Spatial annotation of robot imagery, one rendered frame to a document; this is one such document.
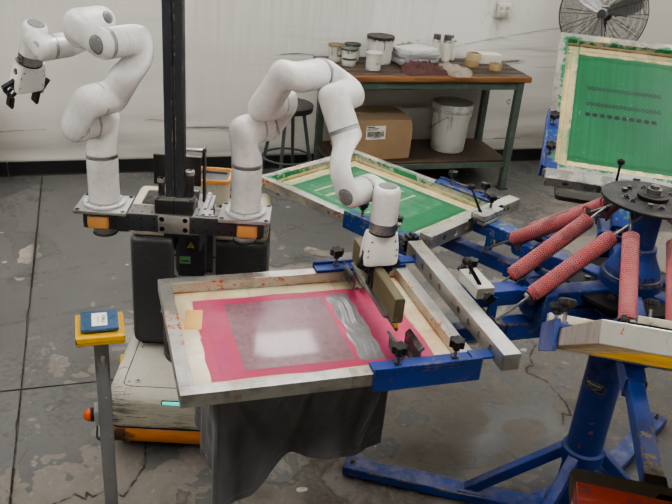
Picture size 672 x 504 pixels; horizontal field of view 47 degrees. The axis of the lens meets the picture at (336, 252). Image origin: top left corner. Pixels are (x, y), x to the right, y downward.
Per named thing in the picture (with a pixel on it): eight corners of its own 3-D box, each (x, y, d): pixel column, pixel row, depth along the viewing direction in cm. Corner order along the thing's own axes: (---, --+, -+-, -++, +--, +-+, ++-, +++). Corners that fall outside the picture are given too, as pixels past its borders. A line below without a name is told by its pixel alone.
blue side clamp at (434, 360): (372, 392, 198) (375, 370, 195) (366, 381, 203) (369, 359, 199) (479, 380, 207) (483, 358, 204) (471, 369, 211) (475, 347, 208)
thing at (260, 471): (219, 515, 212) (221, 388, 194) (217, 505, 215) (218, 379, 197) (377, 489, 226) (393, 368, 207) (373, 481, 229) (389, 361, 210)
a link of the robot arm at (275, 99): (272, 41, 208) (316, 34, 222) (215, 133, 233) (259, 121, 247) (304, 80, 206) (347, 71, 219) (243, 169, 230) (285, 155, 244)
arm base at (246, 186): (228, 199, 254) (229, 154, 247) (267, 201, 254) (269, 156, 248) (223, 218, 240) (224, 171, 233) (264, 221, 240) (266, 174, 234)
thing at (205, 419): (211, 518, 212) (212, 389, 193) (190, 415, 250) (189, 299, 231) (222, 516, 213) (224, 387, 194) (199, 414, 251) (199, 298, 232)
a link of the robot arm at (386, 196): (345, 175, 211) (366, 167, 218) (342, 211, 216) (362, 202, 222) (391, 192, 203) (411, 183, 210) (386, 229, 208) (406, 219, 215)
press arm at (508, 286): (467, 309, 230) (470, 294, 228) (458, 299, 236) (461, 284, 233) (519, 304, 235) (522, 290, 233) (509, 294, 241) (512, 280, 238)
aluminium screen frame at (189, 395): (180, 409, 185) (179, 396, 183) (157, 290, 234) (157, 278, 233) (479, 373, 207) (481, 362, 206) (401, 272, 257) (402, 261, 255)
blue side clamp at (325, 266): (315, 287, 246) (316, 268, 243) (311, 280, 250) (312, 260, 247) (404, 281, 254) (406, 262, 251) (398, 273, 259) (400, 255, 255)
